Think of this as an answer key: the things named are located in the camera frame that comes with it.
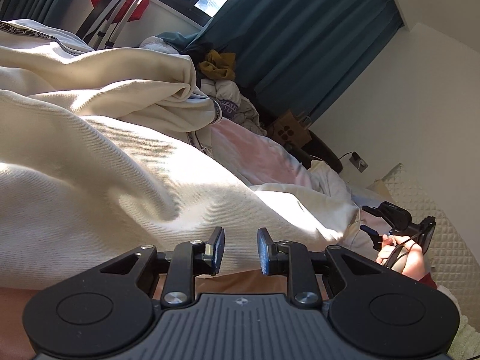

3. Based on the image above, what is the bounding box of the white charging cable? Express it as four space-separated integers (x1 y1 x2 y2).
344 158 365 185

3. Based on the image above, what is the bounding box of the pink and white duvet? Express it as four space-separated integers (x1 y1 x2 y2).
138 35 395 255

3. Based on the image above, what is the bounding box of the mustard yellow garment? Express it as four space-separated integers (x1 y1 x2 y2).
198 49 236 81

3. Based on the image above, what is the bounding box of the brown paper bag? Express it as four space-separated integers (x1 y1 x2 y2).
267 111 312 148

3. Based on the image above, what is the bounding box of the cream white sweatshirt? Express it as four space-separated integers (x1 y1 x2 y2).
1 20 358 289

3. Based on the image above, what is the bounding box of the person's right hand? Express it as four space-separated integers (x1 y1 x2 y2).
376 235 428 281

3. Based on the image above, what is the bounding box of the white purple printed garment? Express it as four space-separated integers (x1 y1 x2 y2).
200 78 267 136

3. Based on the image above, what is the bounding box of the black armchair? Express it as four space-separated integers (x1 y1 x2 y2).
283 131 343 173

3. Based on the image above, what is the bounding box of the wall power socket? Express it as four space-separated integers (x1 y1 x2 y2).
349 151 368 173

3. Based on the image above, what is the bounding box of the white quilted headboard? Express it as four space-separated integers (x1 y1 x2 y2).
370 163 479 359

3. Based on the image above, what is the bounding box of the red cloth on stand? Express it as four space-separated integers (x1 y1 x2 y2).
89 0 150 24

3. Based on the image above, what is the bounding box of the silver tripod stand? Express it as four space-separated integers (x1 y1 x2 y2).
76 0 145 50

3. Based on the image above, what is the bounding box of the right teal curtain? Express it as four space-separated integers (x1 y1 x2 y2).
162 0 404 120

